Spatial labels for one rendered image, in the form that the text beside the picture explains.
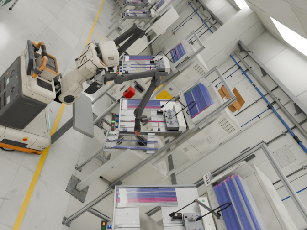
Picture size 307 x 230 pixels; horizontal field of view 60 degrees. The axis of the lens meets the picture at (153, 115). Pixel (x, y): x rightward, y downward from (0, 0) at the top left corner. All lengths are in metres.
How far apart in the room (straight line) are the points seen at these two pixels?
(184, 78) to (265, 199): 2.57
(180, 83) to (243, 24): 2.36
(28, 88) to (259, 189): 1.97
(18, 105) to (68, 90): 0.45
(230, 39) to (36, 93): 4.62
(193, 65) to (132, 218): 2.69
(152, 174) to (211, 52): 3.51
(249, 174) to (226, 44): 4.19
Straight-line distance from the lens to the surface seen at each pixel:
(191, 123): 2.94
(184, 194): 2.38
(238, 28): 6.11
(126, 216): 2.22
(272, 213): 2.18
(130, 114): 3.22
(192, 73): 4.27
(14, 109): 2.48
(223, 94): 3.49
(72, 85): 2.58
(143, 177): 3.44
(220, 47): 6.13
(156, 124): 3.08
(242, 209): 2.05
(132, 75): 2.44
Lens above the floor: 2.10
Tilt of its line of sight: 20 degrees down
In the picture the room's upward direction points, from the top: 52 degrees clockwise
